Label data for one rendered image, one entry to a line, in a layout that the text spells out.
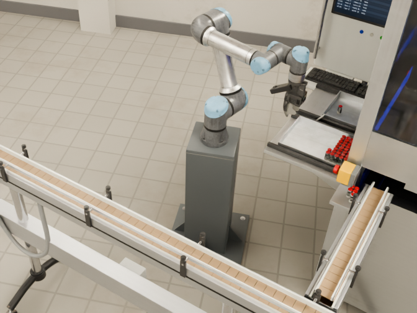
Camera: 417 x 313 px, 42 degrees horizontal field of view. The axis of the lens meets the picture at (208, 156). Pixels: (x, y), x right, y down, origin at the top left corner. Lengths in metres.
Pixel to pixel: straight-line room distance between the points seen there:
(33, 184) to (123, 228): 0.47
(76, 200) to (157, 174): 1.55
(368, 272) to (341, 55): 1.31
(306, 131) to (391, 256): 0.73
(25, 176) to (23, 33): 3.21
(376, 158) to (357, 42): 1.10
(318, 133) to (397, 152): 0.57
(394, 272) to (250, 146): 1.66
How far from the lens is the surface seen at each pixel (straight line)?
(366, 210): 2.37
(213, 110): 2.64
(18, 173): 2.49
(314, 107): 2.97
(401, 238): 2.63
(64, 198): 2.33
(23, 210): 2.75
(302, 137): 2.74
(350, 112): 2.98
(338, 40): 3.36
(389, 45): 2.12
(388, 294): 2.93
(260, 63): 2.32
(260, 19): 5.17
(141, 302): 2.50
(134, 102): 4.43
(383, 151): 2.36
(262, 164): 3.88
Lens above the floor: 2.56
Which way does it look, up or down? 41 degrees down
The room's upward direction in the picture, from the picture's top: 3 degrees clockwise
